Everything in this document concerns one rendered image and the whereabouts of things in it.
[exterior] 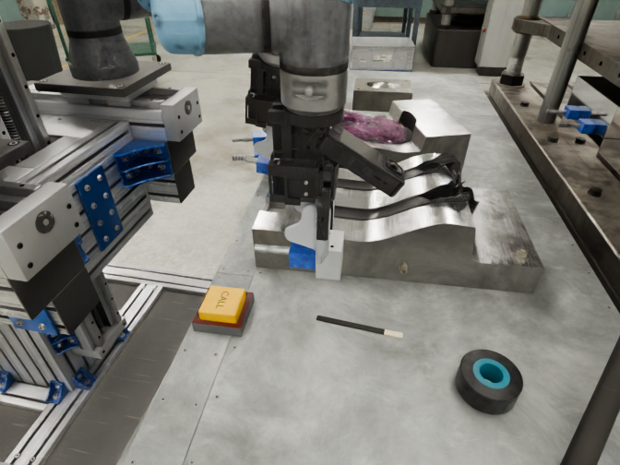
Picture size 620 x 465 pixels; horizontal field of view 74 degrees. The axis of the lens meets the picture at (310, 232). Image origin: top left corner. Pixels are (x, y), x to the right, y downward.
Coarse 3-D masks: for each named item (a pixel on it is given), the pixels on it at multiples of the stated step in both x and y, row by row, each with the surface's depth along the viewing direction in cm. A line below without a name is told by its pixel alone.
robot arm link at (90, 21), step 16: (64, 0) 85; (80, 0) 85; (96, 0) 86; (112, 0) 88; (128, 0) 90; (64, 16) 88; (80, 16) 87; (96, 16) 88; (112, 16) 90; (128, 16) 94
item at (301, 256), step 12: (336, 240) 59; (264, 252) 61; (276, 252) 61; (288, 252) 61; (300, 252) 59; (312, 252) 59; (336, 252) 57; (300, 264) 60; (312, 264) 59; (324, 264) 58; (336, 264) 58; (324, 276) 60; (336, 276) 59
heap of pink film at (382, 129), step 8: (344, 112) 111; (352, 112) 113; (344, 120) 110; (352, 120) 110; (360, 120) 112; (368, 120) 111; (376, 120) 111; (384, 120) 111; (392, 120) 111; (344, 128) 103; (352, 128) 101; (360, 128) 101; (368, 128) 102; (376, 128) 104; (384, 128) 107; (392, 128) 107; (400, 128) 108; (360, 136) 101; (368, 136) 102; (376, 136) 103; (384, 136) 104; (392, 136) 105; (400, 136) 105
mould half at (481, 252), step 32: (416, 160) 86; (352, 192) 84; (416, 192) 76; (480, 192) 88; (256, 224) 74; (288, 224) 74; (352, 224) 75; (384, 224) 73; (416, 224) 69; (448, 224) 66; (480, 224) 79; (512, 224) 79; (256, 256) 76; (288, 256) 75; (352, 256) 73; (384, 256) 72; (416, 256) 71; (448, 256) 70; (480, 256) 71; (512, 256) 71; (480, 288) 73; (512, 288) 72
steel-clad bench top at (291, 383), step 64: (256, 192) 100; (512, 192) 100; (576, 256) 80; (256, 320) 67; (384, 320) 67; (448, 320) 67; (512, 320) 67; (576, 320) 67; (192, 384) 58; (256, 384) 58; (320, 384) 58; (384, 384) 58; (448, 384) 58; (576, 384) 58; (192, 448) 51; (256, 448) 51; (320, 448) 51; (384, 448) 51; (448, 448) 51; (512, 448) 51
